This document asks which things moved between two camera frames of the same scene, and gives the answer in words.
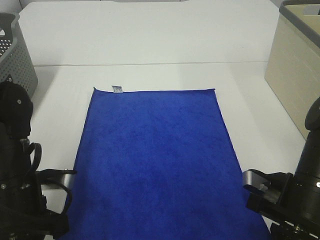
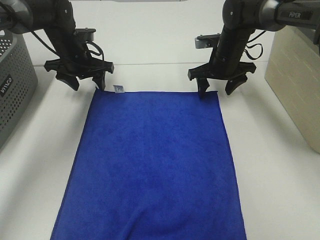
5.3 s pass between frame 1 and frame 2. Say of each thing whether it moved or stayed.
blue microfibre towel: stayed
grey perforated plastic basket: stayed
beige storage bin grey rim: stayed
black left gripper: moved
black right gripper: moved
